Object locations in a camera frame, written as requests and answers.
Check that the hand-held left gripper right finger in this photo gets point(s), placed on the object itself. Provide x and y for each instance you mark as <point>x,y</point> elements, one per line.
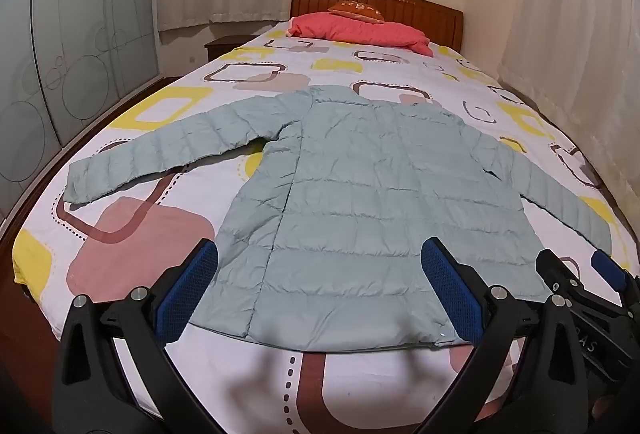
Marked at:
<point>450,294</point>

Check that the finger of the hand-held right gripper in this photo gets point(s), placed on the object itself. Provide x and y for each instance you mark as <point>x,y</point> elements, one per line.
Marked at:
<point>555,271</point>
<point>607,270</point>

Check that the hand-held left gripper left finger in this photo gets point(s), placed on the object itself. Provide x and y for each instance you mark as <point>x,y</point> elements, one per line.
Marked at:
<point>186,294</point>

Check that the light green puffer jacket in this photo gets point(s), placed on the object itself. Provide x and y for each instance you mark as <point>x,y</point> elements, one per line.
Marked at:
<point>350,194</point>

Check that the bed with patterned sheet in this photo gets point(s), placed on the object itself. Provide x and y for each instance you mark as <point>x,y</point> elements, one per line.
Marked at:
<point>150,224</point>

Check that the wooden nightstand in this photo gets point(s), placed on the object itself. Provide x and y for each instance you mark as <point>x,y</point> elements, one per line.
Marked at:
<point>225,46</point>

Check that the coral pink pillow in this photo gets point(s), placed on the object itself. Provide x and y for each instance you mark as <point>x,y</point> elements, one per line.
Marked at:
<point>370,33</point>

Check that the frosted glass wardrobe doors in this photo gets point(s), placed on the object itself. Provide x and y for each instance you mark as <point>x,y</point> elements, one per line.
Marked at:
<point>75,38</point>

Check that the wooden headboard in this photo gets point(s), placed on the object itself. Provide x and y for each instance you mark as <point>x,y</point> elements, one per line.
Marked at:
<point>425,11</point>

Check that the orange cushion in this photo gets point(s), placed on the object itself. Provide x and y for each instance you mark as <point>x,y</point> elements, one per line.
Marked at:
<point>355,8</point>

